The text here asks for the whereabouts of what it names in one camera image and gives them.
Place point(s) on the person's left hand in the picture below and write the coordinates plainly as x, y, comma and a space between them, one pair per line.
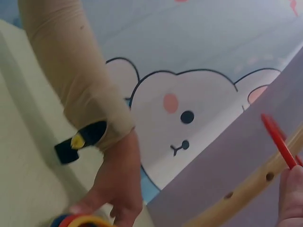
118, 170

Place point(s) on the person's right hand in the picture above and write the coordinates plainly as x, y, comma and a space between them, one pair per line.
293, 201

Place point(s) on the person's left fingers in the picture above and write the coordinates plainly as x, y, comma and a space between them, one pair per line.
94, 203

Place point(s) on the person's right fingers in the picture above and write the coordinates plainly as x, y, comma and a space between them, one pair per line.
294, 184

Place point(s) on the red plastic stick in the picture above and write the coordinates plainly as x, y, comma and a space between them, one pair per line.
277, 139

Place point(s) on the person's left forearm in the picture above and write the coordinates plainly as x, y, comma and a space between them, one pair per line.
71, 61

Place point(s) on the black wrist band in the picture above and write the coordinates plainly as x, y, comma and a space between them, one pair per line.
68, 151

